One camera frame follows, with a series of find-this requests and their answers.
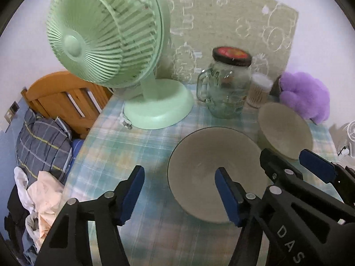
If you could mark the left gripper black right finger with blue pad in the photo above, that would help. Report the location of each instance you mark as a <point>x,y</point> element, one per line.
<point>245,211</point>

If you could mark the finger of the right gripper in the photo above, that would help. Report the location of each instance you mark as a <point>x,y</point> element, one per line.
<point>280,163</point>
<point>341,178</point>

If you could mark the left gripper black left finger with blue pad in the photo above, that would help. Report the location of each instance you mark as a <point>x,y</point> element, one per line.
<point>68,240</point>

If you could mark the floral bowl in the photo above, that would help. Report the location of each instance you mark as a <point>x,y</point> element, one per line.
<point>283,131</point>
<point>194,161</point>

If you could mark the white floor fan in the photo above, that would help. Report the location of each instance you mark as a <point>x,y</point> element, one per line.
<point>343,138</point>

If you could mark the pile of light clothes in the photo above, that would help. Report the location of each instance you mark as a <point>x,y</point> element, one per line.
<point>41,199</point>

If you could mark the purple plush toy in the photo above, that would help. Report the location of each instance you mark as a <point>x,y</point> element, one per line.
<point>305,95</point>

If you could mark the plaid blue green tablecloth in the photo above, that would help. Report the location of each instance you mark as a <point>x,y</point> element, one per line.
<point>159,232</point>

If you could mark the white cotton swab container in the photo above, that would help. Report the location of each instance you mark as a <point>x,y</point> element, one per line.
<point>260,87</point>

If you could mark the dark plaid pillow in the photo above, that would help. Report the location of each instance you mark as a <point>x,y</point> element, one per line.
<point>44,144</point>

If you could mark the glass jar red lid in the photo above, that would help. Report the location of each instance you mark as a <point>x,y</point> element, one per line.
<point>229,82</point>

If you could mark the wooden headboard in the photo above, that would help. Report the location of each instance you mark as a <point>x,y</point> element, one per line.
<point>75,101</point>

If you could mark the green desk fan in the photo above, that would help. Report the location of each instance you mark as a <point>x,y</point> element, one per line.
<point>118,44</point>

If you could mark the glass mug with handle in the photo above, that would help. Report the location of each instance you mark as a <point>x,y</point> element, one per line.
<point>208,88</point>

